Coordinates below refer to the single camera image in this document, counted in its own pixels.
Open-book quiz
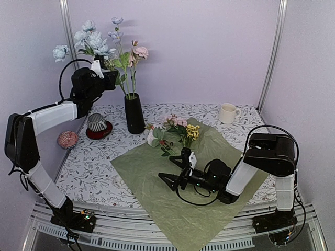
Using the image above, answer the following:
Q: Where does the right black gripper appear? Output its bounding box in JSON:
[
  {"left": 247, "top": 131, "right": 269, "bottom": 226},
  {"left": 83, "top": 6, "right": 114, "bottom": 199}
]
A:
[{"left": 159, "top": 155, "right": 218, "bottom": 192}]

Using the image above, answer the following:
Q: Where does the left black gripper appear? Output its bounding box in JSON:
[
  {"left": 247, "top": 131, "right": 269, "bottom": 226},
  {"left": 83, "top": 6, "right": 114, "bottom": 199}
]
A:
[{"left": 86, "top": 70, "right": 118, "bottom": 101}]

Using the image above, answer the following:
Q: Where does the deep pink peony stem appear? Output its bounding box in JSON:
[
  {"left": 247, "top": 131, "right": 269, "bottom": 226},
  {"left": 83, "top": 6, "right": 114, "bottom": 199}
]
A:
[{"left": 163, "top": 114, "right": 189, "bottom": 147}]

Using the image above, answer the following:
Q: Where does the yellow daisy sprig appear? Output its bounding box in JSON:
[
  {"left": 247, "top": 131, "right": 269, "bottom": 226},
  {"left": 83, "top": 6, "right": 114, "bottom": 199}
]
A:
[{"left": 181, "top": 124, "right": 200, "bottom": 148}]

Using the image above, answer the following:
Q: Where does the pale pink peony stem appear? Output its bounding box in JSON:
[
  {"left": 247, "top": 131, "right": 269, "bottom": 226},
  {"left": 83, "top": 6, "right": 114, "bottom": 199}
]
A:
[{"left": 145, "top": 123, "right": 176, "bottom": 157}]

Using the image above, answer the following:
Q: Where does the white rose stem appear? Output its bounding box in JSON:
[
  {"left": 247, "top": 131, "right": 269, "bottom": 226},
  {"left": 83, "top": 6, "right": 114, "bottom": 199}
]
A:
[{"left": 104, "top": 59, "right": 127, "bottom": 96}]

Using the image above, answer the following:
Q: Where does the small blue flower stem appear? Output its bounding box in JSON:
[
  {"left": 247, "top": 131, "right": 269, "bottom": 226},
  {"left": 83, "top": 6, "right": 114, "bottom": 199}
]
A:
[{"left": 108, "top": 17, "right": 131, "bottom": 100}]

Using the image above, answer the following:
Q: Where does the light blue hydrangea stem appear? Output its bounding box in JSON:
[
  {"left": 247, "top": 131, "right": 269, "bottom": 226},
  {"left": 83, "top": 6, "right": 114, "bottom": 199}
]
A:
[{"left": 52, "top": 19, "right": 117, "bottom": 71}]

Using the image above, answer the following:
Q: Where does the pink rose stem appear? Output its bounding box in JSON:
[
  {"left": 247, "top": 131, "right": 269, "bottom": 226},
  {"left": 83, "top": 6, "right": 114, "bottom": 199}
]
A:
[{"left": 128, "top": 40, "right": 149, "bottom": 98}]

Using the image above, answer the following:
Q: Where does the green and peach wrapping paper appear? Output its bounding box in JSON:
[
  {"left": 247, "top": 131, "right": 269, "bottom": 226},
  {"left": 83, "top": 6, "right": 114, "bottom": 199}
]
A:
[{"left": 109, "top": 117, "right": 270, "bottom": 251}]

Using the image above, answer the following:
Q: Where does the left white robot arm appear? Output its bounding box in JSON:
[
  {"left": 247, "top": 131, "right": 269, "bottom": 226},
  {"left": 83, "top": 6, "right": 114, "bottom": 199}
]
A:
[{"left": 4, "top": 67, "right": 118, "bottom": 227}]

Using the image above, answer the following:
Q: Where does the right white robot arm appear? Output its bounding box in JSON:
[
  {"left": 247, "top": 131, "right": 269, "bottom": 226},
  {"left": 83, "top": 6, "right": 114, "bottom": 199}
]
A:
[{"left": 158, "top": 133, "right": 297, "bottom": 228}]

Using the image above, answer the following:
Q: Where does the black cylindrical vase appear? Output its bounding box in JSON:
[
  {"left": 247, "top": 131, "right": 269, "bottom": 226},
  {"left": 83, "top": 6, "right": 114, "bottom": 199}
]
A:
[{"left": 124, "top": 93, "right": 145, "bottom": 134}]

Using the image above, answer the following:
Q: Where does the striped black white cup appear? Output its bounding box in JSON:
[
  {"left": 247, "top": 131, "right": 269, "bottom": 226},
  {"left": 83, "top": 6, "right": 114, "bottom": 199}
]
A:
[{"left": 87, "top": 113, "right": 107, "bottom": 132}]

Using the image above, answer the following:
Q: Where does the red round coaster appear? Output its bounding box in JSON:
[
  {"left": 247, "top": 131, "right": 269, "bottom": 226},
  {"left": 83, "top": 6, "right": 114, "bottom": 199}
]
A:
[{"left": 85, "top": 121, "right": 113, "bottom": 140}]

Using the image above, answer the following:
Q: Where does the pink patterned ball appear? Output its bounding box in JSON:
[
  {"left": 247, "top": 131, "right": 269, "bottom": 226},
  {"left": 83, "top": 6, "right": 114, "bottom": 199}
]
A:
[{"left": 57, "top": 131, "right": 79, "bottom": 150}]

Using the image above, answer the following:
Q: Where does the cream ceramic mug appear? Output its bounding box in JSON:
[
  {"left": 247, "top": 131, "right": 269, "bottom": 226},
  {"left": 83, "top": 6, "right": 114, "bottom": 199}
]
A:
[{"left": 218, "top": 103, "right": 241, "bottom": 124}]

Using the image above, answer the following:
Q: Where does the floral patterned tablecloth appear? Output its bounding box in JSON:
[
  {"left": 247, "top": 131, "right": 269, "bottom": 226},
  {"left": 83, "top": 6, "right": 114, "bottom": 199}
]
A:
[{"left": 56, "top": 104, "right": 263, "bottom": 208}]

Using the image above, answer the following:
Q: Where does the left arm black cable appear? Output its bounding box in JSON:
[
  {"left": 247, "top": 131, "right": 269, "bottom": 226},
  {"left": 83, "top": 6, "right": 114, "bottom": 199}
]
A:
[{"left": 7, "top": 59, "right": 92, "bottom": 176}]

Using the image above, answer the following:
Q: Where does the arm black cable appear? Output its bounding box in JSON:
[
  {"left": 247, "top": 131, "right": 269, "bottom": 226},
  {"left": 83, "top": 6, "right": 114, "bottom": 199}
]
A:
[
  {"left": 7, "top": 59, "right": 92, "bottom": 176},
  {"left": 175, "top": 124, "right": 300, "bottom": 206}
]

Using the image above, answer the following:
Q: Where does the left aluminium frame post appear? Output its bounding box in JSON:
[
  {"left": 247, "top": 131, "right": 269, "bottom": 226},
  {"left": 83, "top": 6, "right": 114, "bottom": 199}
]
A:
[{"left": 59, "top": 0, "right": 92, "bottom": 112}]

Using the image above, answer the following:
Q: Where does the aluminium frame post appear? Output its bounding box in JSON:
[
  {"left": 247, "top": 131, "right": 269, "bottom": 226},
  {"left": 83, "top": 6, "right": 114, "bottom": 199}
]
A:
[
  {"left": 256, "top": 0, "right": 288, "bottom": 113},
  {"left": 59, "top": 0, "right": 92, "bottom": 112}
]

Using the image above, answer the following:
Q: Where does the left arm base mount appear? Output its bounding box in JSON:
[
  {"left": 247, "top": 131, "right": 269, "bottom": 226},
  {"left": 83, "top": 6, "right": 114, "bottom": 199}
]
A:
[{"left": 49, "top": 197, "right": 96, "bottom": 233}]

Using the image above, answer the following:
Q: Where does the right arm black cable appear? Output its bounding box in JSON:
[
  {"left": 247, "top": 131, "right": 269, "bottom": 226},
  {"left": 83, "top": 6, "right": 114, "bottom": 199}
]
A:
[{"left": 175, "top": 124, "right": 300, "bottom": 206}]

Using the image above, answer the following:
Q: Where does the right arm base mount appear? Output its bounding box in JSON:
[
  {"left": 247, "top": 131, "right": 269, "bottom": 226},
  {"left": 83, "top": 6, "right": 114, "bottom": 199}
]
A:
[{"left": 252, "top": 209, "right": 298, "bottom": 246}]

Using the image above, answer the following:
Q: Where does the right aluminium frame post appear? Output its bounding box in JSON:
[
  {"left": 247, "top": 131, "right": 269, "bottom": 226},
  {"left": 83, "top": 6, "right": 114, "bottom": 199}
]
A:
[{"left": 256, "top": 0, "right": 288, "bottom": 113}]

